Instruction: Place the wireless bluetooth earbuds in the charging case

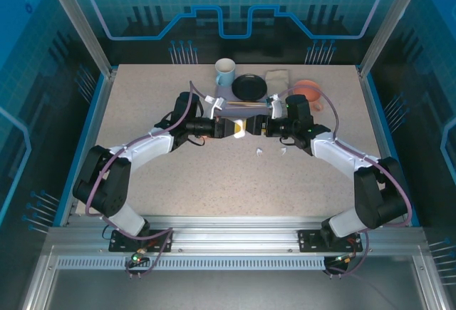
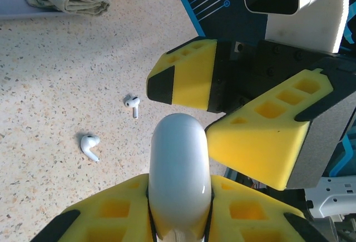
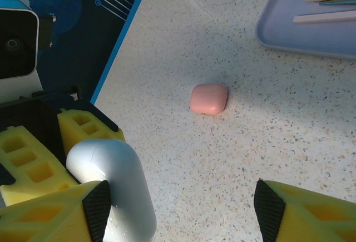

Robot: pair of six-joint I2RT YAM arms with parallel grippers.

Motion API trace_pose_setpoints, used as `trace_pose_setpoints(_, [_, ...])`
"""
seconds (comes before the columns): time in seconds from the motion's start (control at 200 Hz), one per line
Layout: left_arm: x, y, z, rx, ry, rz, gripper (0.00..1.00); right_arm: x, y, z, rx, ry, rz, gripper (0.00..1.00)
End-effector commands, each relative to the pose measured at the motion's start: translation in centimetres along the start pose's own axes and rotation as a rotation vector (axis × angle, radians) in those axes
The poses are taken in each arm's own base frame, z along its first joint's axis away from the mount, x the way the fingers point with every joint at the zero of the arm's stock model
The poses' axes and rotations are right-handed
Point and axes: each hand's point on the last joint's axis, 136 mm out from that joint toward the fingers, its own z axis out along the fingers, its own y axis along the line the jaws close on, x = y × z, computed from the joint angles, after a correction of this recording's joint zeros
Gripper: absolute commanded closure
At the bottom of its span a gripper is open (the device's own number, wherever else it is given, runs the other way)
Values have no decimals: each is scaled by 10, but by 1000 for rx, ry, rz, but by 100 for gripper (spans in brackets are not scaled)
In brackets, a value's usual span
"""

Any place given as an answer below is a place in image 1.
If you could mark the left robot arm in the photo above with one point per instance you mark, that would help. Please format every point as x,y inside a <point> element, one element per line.
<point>142,148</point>

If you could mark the lilac serving tray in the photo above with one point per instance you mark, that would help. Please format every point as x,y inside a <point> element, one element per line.
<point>246,111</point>

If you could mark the pink chopstick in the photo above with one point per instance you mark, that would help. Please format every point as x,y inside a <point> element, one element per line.
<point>246,108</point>

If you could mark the wooden chopsticks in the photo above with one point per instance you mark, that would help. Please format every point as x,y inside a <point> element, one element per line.
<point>249,104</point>

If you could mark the orange cup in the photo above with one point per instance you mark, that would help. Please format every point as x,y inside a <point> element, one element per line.
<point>303,83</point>

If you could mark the black plate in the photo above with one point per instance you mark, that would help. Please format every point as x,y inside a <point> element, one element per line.
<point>249,87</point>

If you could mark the beige folded napkin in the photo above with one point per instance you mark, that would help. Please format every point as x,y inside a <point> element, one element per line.
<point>278,78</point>

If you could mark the light blue mug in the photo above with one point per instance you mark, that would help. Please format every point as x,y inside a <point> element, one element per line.
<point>225,75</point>

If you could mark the steel shelf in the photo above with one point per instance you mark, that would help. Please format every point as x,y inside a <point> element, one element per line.
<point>231,288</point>

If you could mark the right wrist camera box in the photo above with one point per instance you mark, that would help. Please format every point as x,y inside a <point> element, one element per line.
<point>275,107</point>

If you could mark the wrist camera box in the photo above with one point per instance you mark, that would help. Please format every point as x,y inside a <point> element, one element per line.
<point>275,107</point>
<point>215,105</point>

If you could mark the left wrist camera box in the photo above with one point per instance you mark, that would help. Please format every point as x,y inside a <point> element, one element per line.
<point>215,105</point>

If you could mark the aluminium table side rail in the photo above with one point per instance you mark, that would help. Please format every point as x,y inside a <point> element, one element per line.
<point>374,117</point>
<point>99,110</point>

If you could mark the aluminium mounting rail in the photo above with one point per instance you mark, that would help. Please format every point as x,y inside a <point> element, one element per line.
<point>231,235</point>

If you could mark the aluminium frame post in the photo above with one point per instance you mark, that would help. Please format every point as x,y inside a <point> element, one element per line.
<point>381,28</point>
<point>85,28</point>

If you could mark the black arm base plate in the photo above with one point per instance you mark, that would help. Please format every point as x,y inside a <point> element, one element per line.
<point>121,244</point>
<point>310,242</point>

